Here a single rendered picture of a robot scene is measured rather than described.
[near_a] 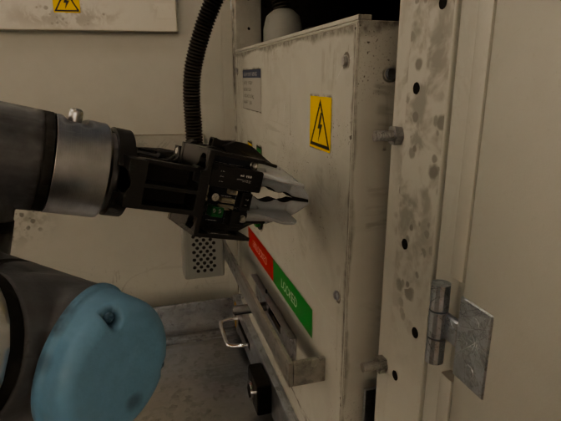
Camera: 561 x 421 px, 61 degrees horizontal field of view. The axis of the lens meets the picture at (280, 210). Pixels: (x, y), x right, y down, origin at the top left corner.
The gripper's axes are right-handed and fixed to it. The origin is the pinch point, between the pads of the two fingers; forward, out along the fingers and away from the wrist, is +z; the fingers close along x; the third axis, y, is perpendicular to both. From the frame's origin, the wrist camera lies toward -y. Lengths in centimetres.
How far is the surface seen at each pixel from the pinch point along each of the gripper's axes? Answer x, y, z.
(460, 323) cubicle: -2.2, 26.7, -6.3
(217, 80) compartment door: 15, -48, 9
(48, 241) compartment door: -24, -62, -14
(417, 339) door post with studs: -6.2, 20.7, -1.3
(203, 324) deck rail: -34, -41, 14
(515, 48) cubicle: 11.3, 28.1, -10.2
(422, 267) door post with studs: -1.0, 20.6, -2.7
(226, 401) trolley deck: -36.6, -18.9, 9.4
